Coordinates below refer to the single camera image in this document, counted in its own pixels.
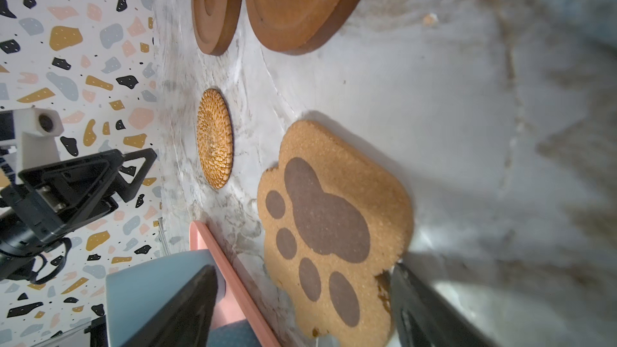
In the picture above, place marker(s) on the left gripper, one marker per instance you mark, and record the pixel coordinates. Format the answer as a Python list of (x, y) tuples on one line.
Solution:
[(56, 199)]

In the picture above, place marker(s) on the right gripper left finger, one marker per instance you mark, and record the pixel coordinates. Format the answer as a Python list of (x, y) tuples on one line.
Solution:
[(185, 319)]

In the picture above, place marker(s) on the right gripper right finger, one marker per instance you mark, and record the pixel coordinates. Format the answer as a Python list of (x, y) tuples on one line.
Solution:
[(423, 318)]

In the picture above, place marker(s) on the cork paw coaster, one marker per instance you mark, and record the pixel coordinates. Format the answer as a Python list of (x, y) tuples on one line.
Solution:
[(335, 223)]

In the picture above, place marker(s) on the pink silicone tray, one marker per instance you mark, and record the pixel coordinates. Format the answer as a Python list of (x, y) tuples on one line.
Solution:
[(236, 303)]

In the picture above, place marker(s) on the light blue patterned mug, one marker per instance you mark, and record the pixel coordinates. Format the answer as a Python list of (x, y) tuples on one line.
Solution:
[(136, 294)]

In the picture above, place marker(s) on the woven rattan coaster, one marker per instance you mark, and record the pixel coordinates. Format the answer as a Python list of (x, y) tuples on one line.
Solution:
[(215, 139)]

